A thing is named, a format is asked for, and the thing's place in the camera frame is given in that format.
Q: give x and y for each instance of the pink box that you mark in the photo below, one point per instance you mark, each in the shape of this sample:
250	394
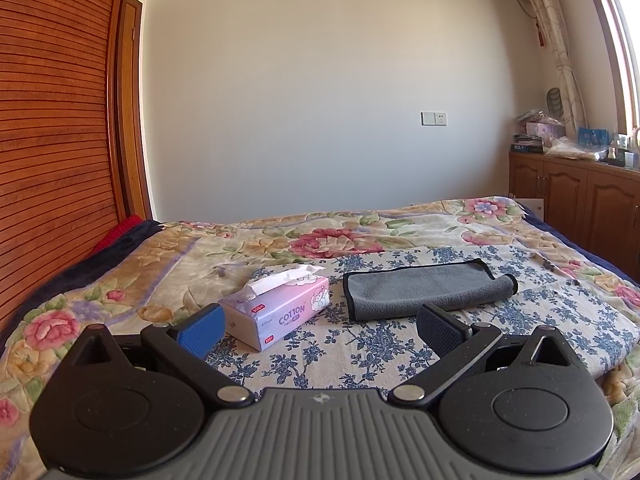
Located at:
545	131

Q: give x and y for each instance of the grey hand fan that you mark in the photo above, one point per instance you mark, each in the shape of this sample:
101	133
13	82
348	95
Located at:
555	102

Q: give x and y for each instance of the blue floral white cloth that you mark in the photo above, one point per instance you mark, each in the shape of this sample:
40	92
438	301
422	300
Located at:
380	355

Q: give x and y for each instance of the white wall switch plate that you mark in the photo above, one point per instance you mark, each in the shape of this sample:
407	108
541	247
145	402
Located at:
434	119

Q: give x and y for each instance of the stack of books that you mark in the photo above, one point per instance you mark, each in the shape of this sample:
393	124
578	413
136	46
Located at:
525	146

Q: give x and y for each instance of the white cardboard box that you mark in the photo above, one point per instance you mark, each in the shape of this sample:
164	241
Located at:
535	209

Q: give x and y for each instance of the beige floral blanket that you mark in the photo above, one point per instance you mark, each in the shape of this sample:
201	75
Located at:
280	240

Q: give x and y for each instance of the blue box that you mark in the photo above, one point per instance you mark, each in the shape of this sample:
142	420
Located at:
592	136

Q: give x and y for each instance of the wooden window frame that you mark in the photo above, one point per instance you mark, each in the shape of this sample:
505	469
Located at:
617	50

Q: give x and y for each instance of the clear plastic bag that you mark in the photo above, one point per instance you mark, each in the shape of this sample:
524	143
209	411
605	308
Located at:
570	149

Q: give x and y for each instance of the beige patterned curtain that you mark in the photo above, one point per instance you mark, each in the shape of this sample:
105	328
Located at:
555	30

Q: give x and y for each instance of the clear cup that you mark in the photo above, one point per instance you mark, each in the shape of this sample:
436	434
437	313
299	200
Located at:
630	160

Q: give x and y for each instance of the purple and grey towel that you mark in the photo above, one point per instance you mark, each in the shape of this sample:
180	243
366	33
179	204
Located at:
425	290

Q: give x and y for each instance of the red cloth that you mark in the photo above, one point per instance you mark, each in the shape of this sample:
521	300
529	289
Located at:
122	227

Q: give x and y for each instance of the wooden cabinet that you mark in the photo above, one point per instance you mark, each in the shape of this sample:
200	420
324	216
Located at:
575	200

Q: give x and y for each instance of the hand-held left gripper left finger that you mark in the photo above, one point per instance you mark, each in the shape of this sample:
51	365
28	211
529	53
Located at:
202	331

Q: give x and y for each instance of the small white bottle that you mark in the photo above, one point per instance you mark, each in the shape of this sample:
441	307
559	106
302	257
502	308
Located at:
611	154

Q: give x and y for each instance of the red tassel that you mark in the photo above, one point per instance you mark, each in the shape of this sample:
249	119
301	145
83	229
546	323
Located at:
541	34

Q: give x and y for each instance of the pink tissue pack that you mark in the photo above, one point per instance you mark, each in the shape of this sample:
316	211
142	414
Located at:
280	315

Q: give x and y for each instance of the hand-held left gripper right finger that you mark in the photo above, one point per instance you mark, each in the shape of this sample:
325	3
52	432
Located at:
437	331

